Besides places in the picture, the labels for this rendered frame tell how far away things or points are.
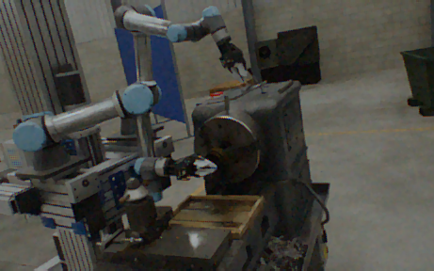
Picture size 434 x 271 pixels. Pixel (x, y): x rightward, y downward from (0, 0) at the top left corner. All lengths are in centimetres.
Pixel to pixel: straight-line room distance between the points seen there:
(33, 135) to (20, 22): 59
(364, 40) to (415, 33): 121
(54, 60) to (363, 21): 1007
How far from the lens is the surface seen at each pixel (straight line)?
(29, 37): 193
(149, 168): 156
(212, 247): 114
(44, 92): 192
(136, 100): 148
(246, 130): 158
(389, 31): 1137
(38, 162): 172
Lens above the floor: 155
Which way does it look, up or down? 14 degrees down
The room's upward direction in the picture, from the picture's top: 10 degrees counter-clockwise
